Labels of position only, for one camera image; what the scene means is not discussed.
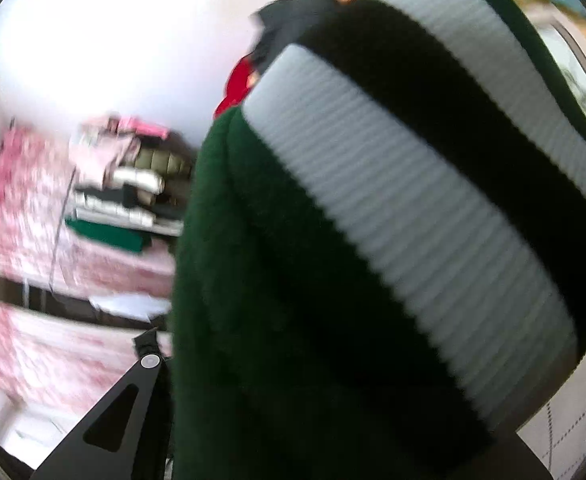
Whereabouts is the pink floral cover cloth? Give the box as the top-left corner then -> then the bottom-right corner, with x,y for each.
0,122 -> 176,411

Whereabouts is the black garment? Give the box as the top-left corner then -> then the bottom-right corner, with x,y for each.
75,185 -> 186,221

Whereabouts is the metal clothes rack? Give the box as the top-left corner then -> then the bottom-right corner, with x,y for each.
48,160 -> 198,321

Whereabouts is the red floral blanket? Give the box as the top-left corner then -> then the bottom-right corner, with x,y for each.
213,0 -> 374,120

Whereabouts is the green cream hooded varsity jacket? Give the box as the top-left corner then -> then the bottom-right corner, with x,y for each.
170,0 -> 586,480

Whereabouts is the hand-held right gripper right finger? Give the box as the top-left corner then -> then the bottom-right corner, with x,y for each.
473,431 -> 558,480

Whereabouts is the olive puffer jacket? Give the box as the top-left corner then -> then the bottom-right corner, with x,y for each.
134,147 -> 197,177

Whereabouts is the pink jacket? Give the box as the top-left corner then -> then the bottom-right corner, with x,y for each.
69,122 -> 142,188

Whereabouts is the white puffer jacket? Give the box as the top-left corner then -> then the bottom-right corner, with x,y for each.
112,166 -> 164,195

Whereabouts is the pink hanger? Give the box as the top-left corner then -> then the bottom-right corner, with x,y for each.
115,116 -> 170,140

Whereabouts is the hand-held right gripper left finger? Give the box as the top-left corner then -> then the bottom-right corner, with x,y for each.
28,327 -> 174,480

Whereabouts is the white diamond-pattern cloth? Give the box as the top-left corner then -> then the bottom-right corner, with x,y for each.
515,17 -> 586,480

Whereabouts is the green garment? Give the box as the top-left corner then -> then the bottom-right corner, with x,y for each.
64,216 -> 151,255

